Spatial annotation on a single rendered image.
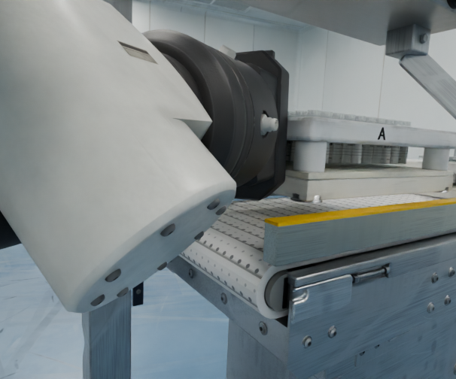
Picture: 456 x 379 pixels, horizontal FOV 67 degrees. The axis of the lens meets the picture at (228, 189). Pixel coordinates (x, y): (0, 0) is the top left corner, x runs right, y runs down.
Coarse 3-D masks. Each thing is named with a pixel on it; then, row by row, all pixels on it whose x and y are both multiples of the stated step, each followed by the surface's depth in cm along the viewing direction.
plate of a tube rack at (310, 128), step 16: (288, 128) 30; (304, 128) 29; (320, 128) 28; (336, 128) 29; (352, 128) 30; (368, 128) 32; (384, 128) 33; (400, 128) 34; (416, 128) 36; (384, 144) 34; (400, 144) 35; (416, 144) 36; (432, 144) 38; (448, 144) 40
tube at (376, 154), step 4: (376, 120) 39; (380, 120) 38; (384, 120) 39; (372, 148) 39; (376, 148) 39; (380, 148) 39; (372, 152) 39; (376, 152) 39; (380, 152) 39; (372, 156) 39; (376, 156) 39; (380, 156) 39; (372, 160) 39; (376, 160) 39; (380, 160) 39; (372, 164) 39; (376, 164) 39
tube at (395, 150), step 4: (396, 120) 40; (400, 120) 40; (396, 124) 40; (400, 124) 40; (392, 148) 41; (396, 148) 41; (392, 152) 41; (396, 152) 41; (392, 156) 41; (396, 156) 41; (392, 160) 41; (396, 160) 41; (392, 164) 41; (396, 164) 41
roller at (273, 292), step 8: (280, 272) 28; (272, 280) 28; (280, 280) 28; (272, 288) 27; (280, 288) 28; (288, 288) 28; (264, 296) 28; (272, 296) 27; (280, 296) 28; (288, 296) 28; (272, 304) 28; (280, 304) 28; (288, 304) 29
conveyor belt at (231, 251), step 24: (240, 216) 45; (264, 216) 45; (216, 240) 35; (240, 240) 34; (408, 240) 38; (192, 264) 38; (216, 264) 33; (240, 264) 30; (264, 264) 28; (288, 264) 29; (240, 288) 29; (264, 288) 28; (264, 312) 28
